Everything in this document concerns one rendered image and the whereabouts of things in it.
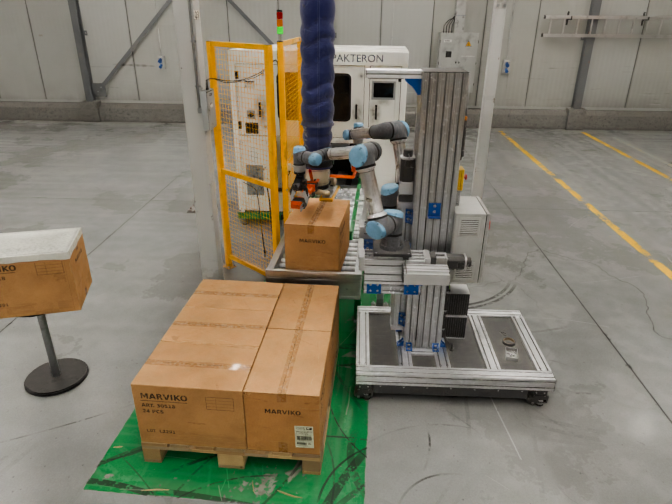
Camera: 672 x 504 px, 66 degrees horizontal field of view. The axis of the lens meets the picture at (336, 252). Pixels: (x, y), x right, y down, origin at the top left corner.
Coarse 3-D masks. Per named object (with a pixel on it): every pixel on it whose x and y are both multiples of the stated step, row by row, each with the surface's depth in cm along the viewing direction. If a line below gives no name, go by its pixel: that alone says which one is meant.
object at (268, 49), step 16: (208, 48) 437; (256, 48) 398; (272, 48) 391; (208, 64) 444; (272, 64) 396; (256, 80) 412; (272, 80) 400; (272, 96) 404; (272, 112) 409; (272, 128) 414; (224, 144) 468; (272, 144) 418; (224, 160) 475; (240, 160) 458; (272, 160) 424; (224, 176) 485; (240, 176) 462; (272, 176) 430; (224, 192) 490; (256, 192) 456; (272, 192) 436; (224, 208) 496; (272, 208) 443; (224, 224) 502; (272, 224) 449; (224, 240) 511
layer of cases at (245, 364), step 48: (240, 288) 368; (288, 288) 368; (336, 288) 369; (192, 336) 313; (240, 336) 313; (288, 336) 313; (336, 336) 368; (144, 384) 272; (192, 384) 272; (240, 384) 273; (288, 384) 273; (144, 432) 286; (192, 432) 282; (240, 432) 279; (288, 432) 276
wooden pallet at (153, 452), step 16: (336, 352) 380; (144, 448) 290; (160, 448) 289; (176, 448) 288; (192, 448) 288; (208, 448) 286; (224, 448) 285; (224, 464) 290; (240, 464) 289; (304, 464) 285; (320, 464) 285
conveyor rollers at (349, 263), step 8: (344, 192) 571; (352, 192) 570; (360, 192) 570; (352, 200) 546; (352, 208) 521; (360, 208) 521; (360, 216) 504; (352, 240) 447; (352, 248) 431; (352, 256) 423; (280, 264) 403; (344, 264) 407; (352, 264) 406
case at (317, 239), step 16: (320, 208) 401; (336, 208) 402; (288, 224) 372; (304, 224) 370; (320, 224) 371; (336, 224) 371; (288, 240) 377; (304, 240) 375; (320, 240) 373; (336, 240) 371; (288, 256) 382; (304, 256) 380; (320, 256) 378; (336, 256) 376
